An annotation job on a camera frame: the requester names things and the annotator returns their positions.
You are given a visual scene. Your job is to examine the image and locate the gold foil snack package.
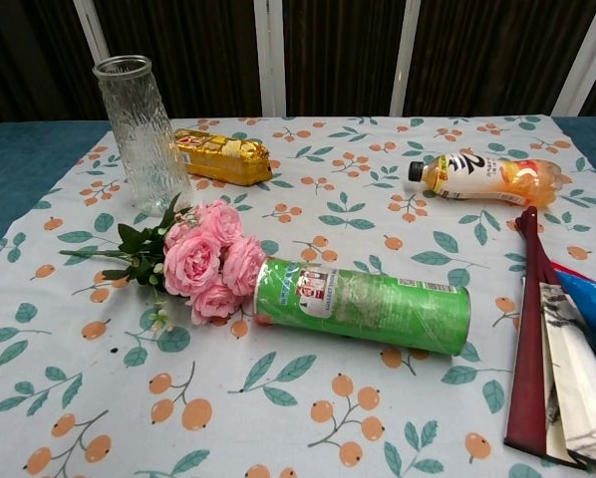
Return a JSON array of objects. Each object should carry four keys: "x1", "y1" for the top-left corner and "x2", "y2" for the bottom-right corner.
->
[{"x1": 172, "y1": 127, "x2": 274, "y2": 187}]

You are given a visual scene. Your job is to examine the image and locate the green cylindrical chips can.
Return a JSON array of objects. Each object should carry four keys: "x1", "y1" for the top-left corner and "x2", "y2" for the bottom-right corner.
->
[{"x1": 252, "y1": 257, "x2": 472, "y2": 358}]

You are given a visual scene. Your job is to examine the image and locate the pink artificial rose bouquet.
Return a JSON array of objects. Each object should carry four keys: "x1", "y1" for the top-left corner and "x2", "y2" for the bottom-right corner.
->
[{"x1": 59, "y1": 192, "x2": 268, "y2": 333}]

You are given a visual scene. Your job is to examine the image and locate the blue padded table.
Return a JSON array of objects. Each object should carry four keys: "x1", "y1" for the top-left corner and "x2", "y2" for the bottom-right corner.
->
[{"x1": 0, "y1": 117, "x2": 596, "y2": 258}]

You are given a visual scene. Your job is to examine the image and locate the orange juice plastic bottle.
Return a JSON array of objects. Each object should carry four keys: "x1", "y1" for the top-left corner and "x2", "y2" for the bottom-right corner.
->
[{"x1": 407, "y1": 151, "x2": 564, "y2": 208}]

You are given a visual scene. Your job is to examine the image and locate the clear textured glass vase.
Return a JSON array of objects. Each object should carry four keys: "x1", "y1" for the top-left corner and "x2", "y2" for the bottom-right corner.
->
[{"x1": 92, "y1": 54, "x2": 195, "y2": 218}]

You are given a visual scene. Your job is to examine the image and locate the fruit and leaf print tablecloth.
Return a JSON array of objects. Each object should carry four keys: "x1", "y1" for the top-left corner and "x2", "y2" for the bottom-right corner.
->
[{"x1": 0, "y1": 115, "x2": 596, "y2": 478}]

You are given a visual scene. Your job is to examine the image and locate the dark red folding fan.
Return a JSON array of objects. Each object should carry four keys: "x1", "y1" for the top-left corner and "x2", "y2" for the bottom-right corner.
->
[{"x1": 504, "y1": 205, "x2": 596, "y2": 472}]

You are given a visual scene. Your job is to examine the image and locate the white metal frame post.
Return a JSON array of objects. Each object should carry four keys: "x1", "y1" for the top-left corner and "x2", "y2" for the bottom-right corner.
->
[
  {"x1": 551, "y1": 0, "x2": 596, "y2": 119},
  {"x1": 388, "y1": 0, "x2": 423, "y2": 119},
  {"x1": 72, "y1": 0, "x2": 113, "y2": 64},
  {"x1": 253, "y1": 0, "x2": 287, "y2": 119}
]

